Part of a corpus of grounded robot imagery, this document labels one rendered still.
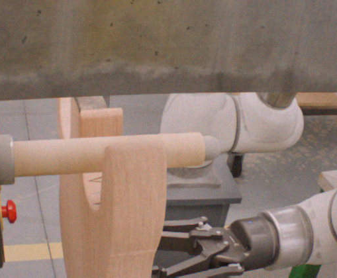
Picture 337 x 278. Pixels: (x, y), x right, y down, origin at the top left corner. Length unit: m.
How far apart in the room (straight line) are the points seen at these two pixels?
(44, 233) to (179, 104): 1.15
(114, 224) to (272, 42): 0.20
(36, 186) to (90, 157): 2.12
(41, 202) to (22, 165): 2.02
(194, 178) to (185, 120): 0.18
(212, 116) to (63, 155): 0.91
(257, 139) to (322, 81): 1.07
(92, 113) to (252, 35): 0.26
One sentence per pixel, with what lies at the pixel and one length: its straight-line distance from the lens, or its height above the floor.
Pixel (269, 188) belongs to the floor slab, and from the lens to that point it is 2.80.
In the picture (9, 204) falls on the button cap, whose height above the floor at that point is 0.99.
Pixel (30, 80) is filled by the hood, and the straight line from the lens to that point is 0.27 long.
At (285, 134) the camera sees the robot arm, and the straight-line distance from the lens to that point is 1.42.
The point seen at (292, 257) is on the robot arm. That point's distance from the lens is 0.71.
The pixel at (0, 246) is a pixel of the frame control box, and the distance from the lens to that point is 0.80.
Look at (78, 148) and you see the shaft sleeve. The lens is 0.46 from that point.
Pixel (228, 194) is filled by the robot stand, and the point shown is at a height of 0.70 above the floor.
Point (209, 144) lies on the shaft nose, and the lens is 0.50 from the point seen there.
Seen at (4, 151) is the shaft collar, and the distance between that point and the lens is 0.45.
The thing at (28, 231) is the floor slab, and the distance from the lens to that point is 2.31.
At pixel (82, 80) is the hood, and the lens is 0.27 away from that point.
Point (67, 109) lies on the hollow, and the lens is 0.67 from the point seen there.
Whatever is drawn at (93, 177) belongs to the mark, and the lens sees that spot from 0.53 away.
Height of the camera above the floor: 1.51
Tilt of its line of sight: 29 degrees down
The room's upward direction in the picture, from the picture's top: 9 degrees clockwise
